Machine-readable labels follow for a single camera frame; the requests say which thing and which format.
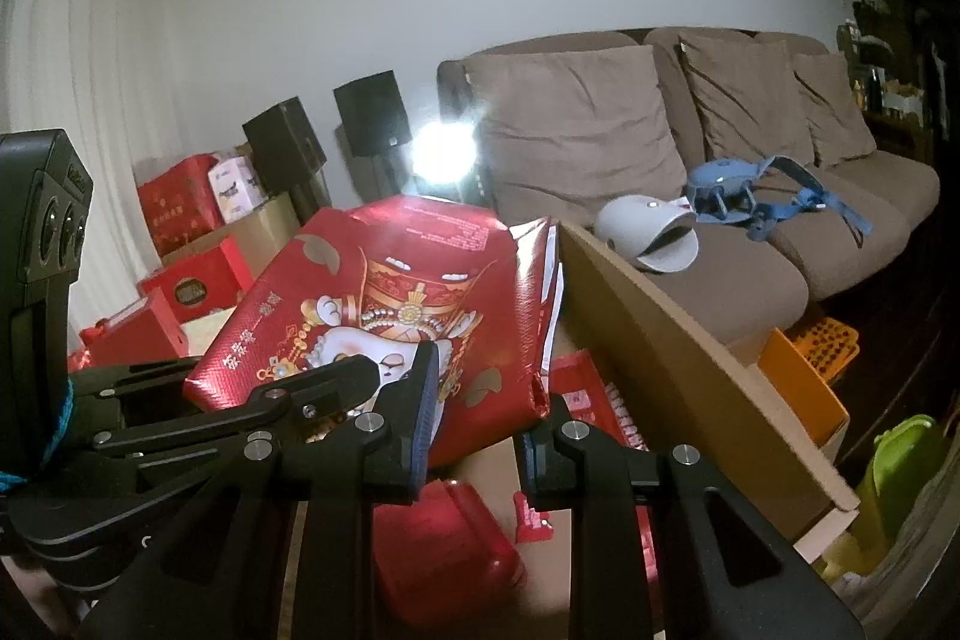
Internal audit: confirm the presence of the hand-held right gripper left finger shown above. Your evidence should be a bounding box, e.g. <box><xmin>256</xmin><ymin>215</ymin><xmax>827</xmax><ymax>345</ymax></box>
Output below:
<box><xmin>79</xmin><ymin>344</ymin><xmax>438</xmax><ymax>640</ymax></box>

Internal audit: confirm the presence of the dark cluttered shelf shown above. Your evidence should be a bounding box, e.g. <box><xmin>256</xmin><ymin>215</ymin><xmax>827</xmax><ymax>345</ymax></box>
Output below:
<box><xmin>836</xmin><ymin>0</ymin><xmax>960</xmax><ymax>176</ymax></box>

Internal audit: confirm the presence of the red carton on stack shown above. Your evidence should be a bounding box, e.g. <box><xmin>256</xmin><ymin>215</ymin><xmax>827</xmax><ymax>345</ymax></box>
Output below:
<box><xmin>137</xmin><ymin>154</ymin><xmax>224</xmax><ymax>259</ymax></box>

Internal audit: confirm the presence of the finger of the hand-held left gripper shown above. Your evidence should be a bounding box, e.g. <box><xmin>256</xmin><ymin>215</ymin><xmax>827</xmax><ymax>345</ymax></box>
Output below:
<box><xmin>90</xmin><ymin>357</ymin><xmax>383</xmax><ymax>457</ymax></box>
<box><xmin>71</xmin><ymin>361</ymin><xmax>196</xmax><ymax>397</ymax></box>

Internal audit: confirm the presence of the red rounded plastic box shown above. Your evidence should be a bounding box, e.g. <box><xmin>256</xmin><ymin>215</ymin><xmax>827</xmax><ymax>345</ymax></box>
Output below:
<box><xmin>371</xmin><ymin>481</ymin><xmax>526</xmax><ymax>626</ymax></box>

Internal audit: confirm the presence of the red printed gift bag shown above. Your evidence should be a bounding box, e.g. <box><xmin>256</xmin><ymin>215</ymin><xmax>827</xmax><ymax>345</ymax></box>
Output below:
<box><xmin>184</xmin><ymin>195</ymin><xmax>560</xmax><ymax>468</ymax></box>

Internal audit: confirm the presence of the white curtain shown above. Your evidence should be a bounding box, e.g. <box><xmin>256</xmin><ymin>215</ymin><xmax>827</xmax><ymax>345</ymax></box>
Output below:
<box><xmin>0</xmin><ymin>0</ymin><xmax>181</xmax><ymax>311</ymax></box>

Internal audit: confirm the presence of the white dome massager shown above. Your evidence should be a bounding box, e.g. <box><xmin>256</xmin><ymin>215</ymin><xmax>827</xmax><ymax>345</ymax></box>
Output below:
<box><xmin>595</xmin><ymin>195</ymin><xmax>700</xmax><ymax>274</ymax></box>

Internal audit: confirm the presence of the large brown sofa cushion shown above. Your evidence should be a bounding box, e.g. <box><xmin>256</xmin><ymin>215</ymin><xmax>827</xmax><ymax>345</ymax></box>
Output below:
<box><xmin>461</xmin><ymin>44</ymin><xmax>687</xmax><ymax>229</ymax></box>

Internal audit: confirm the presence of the bright lamp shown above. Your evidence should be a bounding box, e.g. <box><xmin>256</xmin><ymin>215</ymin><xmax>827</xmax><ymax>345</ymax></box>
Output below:
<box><xmin>409</xmin><ymin>119</ymin><xmax>492</xmax><ymax>206</ymax></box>

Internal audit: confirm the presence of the black speaker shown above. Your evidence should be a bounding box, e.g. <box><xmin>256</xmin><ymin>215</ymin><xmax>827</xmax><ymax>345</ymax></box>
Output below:
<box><xmin>334</xmin><ymin>71</ymin><xmax>412</xmax><ymax>155</ymax></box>

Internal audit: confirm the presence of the yellow cloth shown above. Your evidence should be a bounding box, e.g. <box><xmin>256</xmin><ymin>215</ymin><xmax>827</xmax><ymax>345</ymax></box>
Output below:
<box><xmin>817</xmin><ymin>527</ymin><xmax>893</xmax><ymax>581</ymax></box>

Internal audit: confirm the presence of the green plastic stool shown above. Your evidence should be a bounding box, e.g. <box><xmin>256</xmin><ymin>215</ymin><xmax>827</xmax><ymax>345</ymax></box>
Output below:
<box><xmin>855</xmin><ymin>415</ymin><xmax>947</xmax><ymax>536</ymax></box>

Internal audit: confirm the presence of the small orange cardboard box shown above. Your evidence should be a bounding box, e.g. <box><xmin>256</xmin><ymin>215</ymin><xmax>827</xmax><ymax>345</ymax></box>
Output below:
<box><xmin>731</xmin><ymin>329</ymin><xmax>852</xmax><ymax>461</ymax></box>

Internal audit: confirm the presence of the brown sofa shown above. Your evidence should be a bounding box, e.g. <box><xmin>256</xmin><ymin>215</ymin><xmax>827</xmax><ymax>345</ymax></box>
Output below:
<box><xmin>437</xmin><ymin>26</ymin><xmax>942</xmax><ymax>348</ymax></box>

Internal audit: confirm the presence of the small brown sofa cushion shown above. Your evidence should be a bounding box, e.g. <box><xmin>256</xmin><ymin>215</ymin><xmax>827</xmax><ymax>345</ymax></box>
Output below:
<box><xmin>793</xmin><ymin>53</ymin><xmax>877</xmax><ymax>169</ymax></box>

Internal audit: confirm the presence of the tall black box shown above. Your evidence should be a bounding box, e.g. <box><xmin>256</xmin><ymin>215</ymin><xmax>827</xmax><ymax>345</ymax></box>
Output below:
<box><xmin>241</xmin><ymin>98</ymin><xmax>329</xmax><ymax>195</ymax></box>

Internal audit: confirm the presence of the small red clip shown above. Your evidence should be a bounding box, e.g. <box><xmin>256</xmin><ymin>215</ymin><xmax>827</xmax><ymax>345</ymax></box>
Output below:
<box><xmin>514</xmin><ymin>490</ymin><xmax>552</xmax><ymax>543</ymax></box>

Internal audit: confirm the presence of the yellow plaid tablecloth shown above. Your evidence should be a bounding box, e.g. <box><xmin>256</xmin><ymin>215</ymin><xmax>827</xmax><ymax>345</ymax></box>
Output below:
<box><xmin>180</xmin><ymin>306</ymin><xmax>241</xmax><ymax>356</ymax></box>

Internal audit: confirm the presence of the red carton gold label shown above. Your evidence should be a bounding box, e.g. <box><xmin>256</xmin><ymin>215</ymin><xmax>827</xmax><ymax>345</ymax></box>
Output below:
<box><xmin>139</xmin><ymin>236</ymin><xmax>254</xmax><ymax>322</ymax></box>

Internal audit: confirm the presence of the white patterned bag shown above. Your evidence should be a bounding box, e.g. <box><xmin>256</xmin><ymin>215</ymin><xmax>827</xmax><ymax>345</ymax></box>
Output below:
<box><xmin>825</xmin><ymin>460</ymin><xmax>960</xmax><ymax>640</ymax></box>

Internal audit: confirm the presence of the orange plastic crate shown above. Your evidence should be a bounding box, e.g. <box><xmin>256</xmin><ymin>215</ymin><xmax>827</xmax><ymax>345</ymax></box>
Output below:
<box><xmin>787</xmin><ymin>316</ymin><xmax>860</xmax><ymax>386</ymax></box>

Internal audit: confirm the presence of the large cardboard box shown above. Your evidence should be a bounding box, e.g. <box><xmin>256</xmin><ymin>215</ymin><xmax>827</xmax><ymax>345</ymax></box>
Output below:
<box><xmin>480</xmin><ymin>222</ymin><xmax>860</xmax><ymax>640</ymax></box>

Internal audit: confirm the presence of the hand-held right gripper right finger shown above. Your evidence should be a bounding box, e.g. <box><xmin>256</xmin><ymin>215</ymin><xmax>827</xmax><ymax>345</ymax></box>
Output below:
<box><xmin>517</xmin><ymin>396</ymin><xmax>863</xmax><ymax>640</ymax></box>

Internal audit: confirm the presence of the red ribbon gift box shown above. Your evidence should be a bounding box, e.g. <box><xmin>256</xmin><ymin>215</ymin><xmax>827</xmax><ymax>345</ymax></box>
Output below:
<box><xmin>79</xmin><ymin>289</ymin><xmax>188</xmax><ymax>371</ymax></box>

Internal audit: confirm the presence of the white printed box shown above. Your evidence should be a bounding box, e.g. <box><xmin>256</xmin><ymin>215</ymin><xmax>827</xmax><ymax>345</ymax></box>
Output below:
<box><xmin>208</xmin><ymin>156</ymin><xmax>265</xmax><ymax>220</ymax></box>

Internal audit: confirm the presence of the long red foil packet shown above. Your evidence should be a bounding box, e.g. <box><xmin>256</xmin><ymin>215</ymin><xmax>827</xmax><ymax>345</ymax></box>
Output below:
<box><xmin>551</xmin><ymin>351</ymin><xmax>653</xmax><ymax>453</ymax></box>

